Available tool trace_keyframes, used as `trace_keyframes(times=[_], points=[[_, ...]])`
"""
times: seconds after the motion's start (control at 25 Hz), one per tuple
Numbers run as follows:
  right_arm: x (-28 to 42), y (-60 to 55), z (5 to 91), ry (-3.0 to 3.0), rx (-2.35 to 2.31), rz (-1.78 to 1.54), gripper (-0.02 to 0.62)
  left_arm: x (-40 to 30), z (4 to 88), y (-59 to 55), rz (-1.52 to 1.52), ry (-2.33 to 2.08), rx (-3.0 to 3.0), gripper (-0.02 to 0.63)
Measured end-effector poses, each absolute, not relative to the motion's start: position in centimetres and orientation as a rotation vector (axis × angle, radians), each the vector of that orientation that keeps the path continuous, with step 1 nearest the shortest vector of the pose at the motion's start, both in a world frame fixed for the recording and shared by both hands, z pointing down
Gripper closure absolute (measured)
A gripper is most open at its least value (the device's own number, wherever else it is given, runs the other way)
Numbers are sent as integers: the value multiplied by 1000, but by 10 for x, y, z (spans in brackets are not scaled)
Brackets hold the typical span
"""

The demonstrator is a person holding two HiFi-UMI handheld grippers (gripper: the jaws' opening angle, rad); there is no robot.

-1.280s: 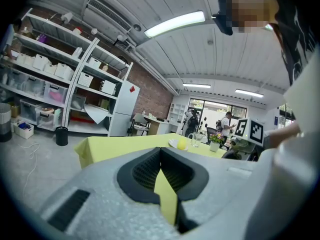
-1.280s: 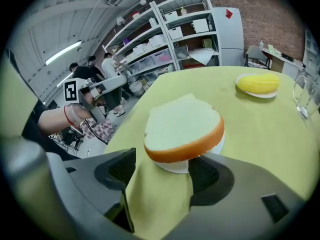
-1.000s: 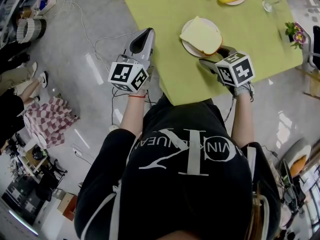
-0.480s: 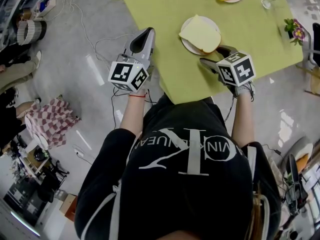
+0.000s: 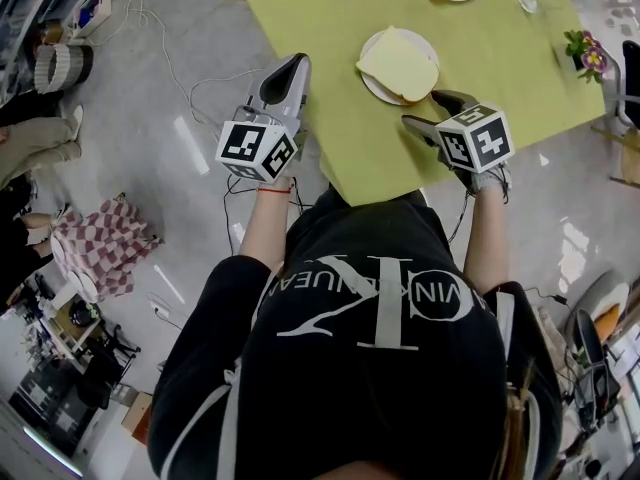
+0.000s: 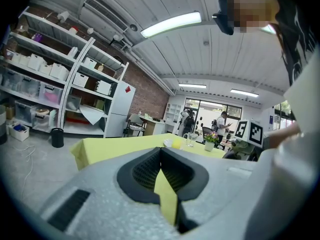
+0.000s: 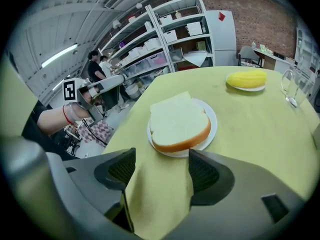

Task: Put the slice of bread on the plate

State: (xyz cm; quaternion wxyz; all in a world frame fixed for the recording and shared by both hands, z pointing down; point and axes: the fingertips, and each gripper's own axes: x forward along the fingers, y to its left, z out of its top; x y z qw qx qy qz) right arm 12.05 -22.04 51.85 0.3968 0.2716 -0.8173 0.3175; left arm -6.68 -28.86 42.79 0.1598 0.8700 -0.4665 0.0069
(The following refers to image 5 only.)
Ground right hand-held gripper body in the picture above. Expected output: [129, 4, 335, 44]
[434, 101, 516, 193]

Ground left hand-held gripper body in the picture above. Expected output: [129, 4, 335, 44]
[215, 95, 307, 184]

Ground pale yellow slice of bread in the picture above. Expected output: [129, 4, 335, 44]
[355, 25, 441, 104]

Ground white round plate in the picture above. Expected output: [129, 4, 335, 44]
[359, 27, 442, 107]

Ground person's left forearm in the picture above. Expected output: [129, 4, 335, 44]
[238, 176, 297, 272]

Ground person's right forearm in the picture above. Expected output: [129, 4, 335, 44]
[461, 180, 515, 292]

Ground green tablecloth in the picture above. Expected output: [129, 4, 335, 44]
[222, 0, 607, 208]

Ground potted purple flowers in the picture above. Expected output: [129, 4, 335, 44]
[563, 28, 610, 85]

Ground red white checkered cloth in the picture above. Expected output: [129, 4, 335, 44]
[48, 196, 165, 303]

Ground white open box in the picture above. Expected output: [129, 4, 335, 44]
[68, 0, 114, 40]

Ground corrugated grey round basket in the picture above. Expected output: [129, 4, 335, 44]
[32, 42, 96, 95]

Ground orange cushion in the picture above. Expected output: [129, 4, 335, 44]
[593, 303, 623, 345]

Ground person's black printed t-shirt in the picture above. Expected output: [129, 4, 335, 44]
[146, 187, 565, 480]

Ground brown cardboard box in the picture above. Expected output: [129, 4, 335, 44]
[120, 390, 154, 448]

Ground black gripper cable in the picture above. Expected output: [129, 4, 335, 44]
[221, 173, 307, 257]
[446, 165, 512, 245]

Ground white floor cable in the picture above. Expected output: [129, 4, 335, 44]
[87, 0, 267, 132]

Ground metal frame chair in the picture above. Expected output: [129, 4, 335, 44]
[591, 39, 640, 187]

